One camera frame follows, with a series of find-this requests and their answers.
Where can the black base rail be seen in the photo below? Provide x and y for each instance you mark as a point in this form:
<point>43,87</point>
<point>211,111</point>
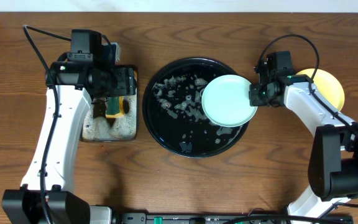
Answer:
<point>253,218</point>

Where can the black rectangular water tray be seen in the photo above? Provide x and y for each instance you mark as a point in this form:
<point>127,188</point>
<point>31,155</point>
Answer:
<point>98,128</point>

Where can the black round tray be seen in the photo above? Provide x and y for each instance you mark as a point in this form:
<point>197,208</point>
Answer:
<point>173,112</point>

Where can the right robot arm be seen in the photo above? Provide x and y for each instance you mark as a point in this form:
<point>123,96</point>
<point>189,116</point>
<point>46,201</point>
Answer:
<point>333,165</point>

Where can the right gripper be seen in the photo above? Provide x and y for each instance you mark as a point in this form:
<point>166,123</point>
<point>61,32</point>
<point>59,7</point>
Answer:
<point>255,99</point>

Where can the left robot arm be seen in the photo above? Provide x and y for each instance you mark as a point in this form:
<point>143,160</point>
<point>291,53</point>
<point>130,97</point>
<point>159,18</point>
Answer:
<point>90,97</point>

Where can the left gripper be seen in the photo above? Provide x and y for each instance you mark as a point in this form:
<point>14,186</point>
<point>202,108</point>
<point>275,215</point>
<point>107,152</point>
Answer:
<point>129,81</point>

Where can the yellow plate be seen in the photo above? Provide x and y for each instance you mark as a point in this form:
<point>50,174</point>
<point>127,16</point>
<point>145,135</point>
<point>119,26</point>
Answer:
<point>330,88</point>

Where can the green and yellow sponge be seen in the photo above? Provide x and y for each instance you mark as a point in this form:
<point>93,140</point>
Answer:
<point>115,107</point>

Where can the light blue plate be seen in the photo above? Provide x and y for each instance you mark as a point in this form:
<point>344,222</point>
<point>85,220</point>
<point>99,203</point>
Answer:
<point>226,101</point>

